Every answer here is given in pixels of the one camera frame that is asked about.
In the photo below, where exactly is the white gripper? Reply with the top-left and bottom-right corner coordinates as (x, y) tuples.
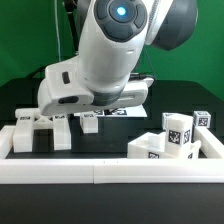
(37, 59), (154, 116)

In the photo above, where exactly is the white chair seat part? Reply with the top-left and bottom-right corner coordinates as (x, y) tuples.
(127, 132), (202, 159)

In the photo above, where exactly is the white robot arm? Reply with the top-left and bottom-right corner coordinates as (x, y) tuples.
(38, 0), (198, 116)

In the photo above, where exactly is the white chair back part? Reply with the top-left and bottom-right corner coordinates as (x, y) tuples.
(13, 108), (71, 153)

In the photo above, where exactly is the black cable bundle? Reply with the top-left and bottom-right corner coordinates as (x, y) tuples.
(26, 64), (49, 80)

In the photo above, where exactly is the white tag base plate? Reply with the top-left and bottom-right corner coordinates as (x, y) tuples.
(73, 104), (148, 119)

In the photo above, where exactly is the white hanging cable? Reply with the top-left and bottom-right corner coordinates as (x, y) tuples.
(53, 0), (64, 64)

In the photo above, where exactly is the white U-shaped fence frame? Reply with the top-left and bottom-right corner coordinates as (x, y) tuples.
(0, 126), (224, 184)

